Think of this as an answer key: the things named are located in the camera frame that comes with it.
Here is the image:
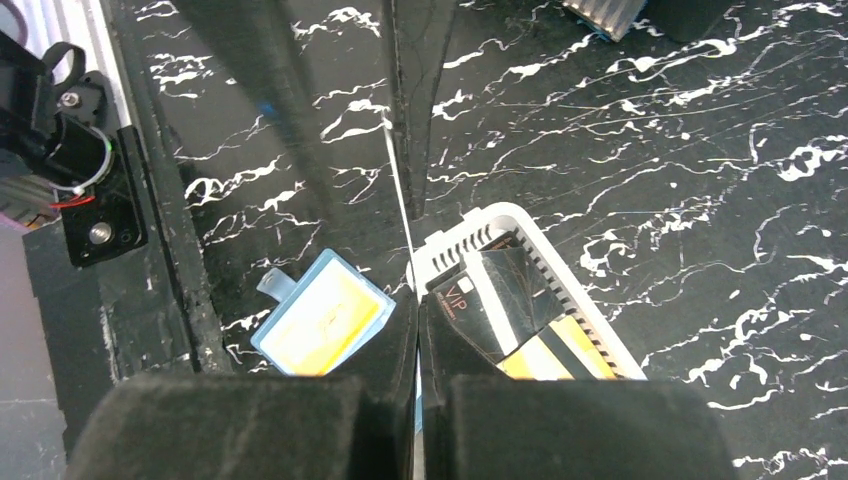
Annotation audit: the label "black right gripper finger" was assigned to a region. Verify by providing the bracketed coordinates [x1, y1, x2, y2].
[390, 0, 457, 220]
[172, 0, 399, 220]

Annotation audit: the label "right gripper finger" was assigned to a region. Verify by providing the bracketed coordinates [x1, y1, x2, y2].
[66, 294, 418, 479]
[419, 297, 737, 479]

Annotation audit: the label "orange credit card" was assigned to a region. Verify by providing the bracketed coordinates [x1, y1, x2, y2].
[261, 261, 386, 378]

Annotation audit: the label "blue leather card holder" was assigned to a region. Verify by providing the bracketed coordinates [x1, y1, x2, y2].
[250, 248, 397, 378]

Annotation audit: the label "white plastic basket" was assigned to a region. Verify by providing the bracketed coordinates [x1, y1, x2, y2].
[408, 202, 645, 383]

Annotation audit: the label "white credit card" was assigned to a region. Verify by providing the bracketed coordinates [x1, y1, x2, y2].
[381, 117, 420, 296]

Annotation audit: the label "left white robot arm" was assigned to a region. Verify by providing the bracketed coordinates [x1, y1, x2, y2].
[1, 1, 393, 281]

